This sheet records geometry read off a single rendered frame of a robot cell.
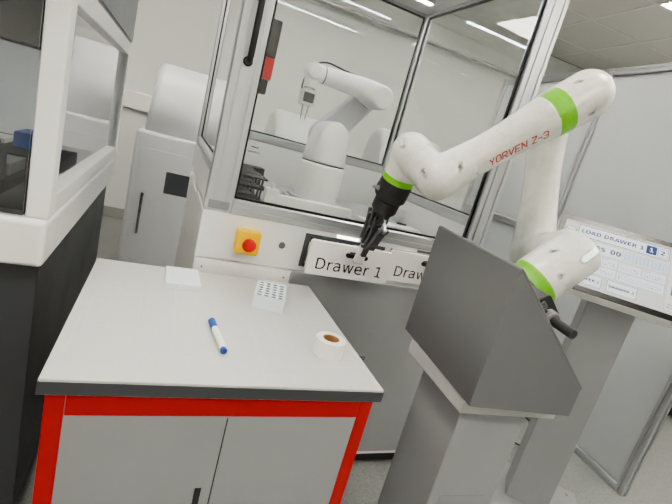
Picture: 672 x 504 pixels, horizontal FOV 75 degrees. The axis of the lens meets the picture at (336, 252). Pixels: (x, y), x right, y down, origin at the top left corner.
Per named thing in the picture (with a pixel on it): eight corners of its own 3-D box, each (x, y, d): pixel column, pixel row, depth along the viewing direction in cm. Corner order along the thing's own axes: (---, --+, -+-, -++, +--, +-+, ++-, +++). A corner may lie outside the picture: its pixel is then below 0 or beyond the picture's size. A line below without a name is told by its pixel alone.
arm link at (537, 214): (539, 275, 134) (560, 100, 131) (571, 282, 118) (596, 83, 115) (498, 272, 133) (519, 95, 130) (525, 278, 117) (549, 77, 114)
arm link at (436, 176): (528, 126, 116) (528, 89, 108) (559, 146, 108) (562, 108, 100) (410, 192, 115) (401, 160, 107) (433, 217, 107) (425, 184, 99)
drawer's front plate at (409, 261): (451, 289, 164) (460, 262, 161) (384, 279, 152) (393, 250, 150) (448, 287, 165) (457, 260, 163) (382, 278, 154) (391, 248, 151)
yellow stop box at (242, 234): (257, 257, 131) (263, 234, 129) (233, 253, 128) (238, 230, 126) (255, 252, 135) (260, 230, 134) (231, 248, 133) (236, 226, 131)
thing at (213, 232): (465, 295, 169) (478, 260, 166) (194, 255, 130) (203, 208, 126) (368, 230, 254) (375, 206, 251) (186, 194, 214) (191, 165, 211)
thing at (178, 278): (200, 292, 115) (201, 286, 115) (165, 288, 112) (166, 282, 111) (197, 274, 126) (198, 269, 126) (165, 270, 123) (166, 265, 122)
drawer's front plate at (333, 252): (384, 284, 147) (394, 254, 144) (304, 273, 135) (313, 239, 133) (382, 282, 148) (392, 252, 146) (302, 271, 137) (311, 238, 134)
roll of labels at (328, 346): (346, 355, 102) (351, 340, 101) (332, 365, 96) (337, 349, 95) (321, 343, 105) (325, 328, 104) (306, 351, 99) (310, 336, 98)
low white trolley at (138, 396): (298, 653, 109) (384, 390, 91) (-2, 718, 85) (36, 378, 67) (258, 475, 161) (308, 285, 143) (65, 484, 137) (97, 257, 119)
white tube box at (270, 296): (282, 313, 115) (285, 300, 115) (250, 307, 114) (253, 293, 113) (283, 297, 127) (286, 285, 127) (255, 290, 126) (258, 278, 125)
